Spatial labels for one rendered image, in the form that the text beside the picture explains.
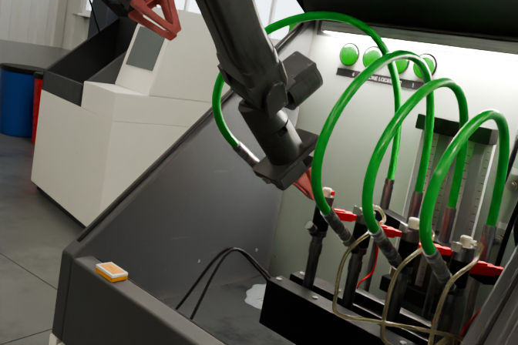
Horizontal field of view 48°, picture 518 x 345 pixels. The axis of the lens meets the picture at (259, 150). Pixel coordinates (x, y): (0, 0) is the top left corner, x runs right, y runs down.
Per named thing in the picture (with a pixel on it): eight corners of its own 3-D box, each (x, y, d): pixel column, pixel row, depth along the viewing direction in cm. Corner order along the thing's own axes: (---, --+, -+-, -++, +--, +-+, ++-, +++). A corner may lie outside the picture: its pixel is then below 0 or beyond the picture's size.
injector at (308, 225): (282, 314, 97) (306, 194, 93) (301, 309, 100) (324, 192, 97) (295, 322, 95) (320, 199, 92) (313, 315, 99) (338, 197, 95)
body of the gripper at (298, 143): (327, 145, 88) (307, 107, 84) (280, 189, 85) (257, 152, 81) (301, 136, 93) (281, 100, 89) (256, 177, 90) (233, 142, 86)
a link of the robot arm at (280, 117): (227, 102, 84) (247, 109, 79) (261, 74, 86) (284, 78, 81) (249, 138, 87) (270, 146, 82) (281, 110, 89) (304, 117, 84)
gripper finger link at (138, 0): (190, 26, 93) (154, -22, 92) (198, 16, 87) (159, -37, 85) (156, 51, 92) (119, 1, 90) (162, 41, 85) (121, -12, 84)
